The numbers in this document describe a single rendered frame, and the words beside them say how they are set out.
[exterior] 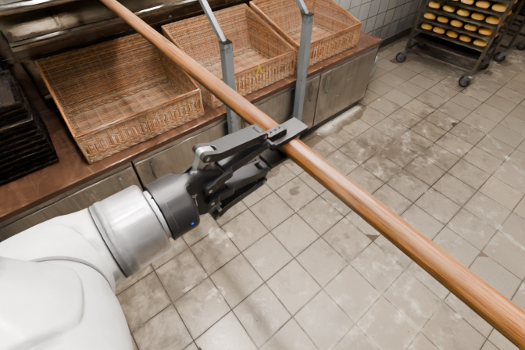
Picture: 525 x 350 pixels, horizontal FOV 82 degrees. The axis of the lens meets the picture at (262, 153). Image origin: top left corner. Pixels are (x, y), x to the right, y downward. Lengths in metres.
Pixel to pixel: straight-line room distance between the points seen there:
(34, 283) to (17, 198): 1.25
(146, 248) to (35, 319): 0.16
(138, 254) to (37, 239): 0.09
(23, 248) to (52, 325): 0.14
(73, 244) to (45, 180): 1.15
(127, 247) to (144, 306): 1.33
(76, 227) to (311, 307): 1.35
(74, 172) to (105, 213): 1.10
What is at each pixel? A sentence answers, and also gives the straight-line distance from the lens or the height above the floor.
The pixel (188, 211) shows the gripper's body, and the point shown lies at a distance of 0.36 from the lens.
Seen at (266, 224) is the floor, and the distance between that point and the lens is 1.76.
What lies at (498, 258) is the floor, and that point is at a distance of 2.07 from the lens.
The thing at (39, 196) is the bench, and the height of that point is 0.58.
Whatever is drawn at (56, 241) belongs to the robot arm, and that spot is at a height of 1.26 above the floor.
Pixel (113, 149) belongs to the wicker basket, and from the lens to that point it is 1.43.
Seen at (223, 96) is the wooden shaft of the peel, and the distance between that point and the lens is 0.53.
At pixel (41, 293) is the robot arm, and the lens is 0.22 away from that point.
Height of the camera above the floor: 1.50
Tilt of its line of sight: 45 degrees down
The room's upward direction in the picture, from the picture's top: straight up
